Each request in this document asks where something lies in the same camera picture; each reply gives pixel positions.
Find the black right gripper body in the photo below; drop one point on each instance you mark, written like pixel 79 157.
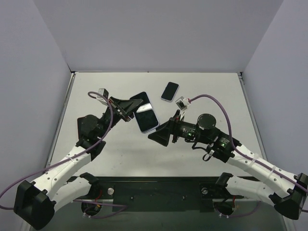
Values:
pixel 173 130

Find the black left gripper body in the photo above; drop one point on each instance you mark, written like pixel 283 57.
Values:
pixel 120 109

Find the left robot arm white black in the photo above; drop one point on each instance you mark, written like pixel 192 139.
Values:
pixel 37 201

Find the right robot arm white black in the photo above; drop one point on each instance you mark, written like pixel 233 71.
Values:
pixel 285 191

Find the black phone on table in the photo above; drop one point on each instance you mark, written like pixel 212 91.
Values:
pixel 170 92

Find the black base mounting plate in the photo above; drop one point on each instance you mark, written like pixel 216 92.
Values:
pixel 160 194

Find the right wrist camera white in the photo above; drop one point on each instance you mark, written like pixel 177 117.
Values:
pixel 183 104

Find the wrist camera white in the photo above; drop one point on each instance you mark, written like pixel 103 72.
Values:
pixel 183 104
pixel 103 95

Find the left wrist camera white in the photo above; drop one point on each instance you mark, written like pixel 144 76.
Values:
pixel 103 95

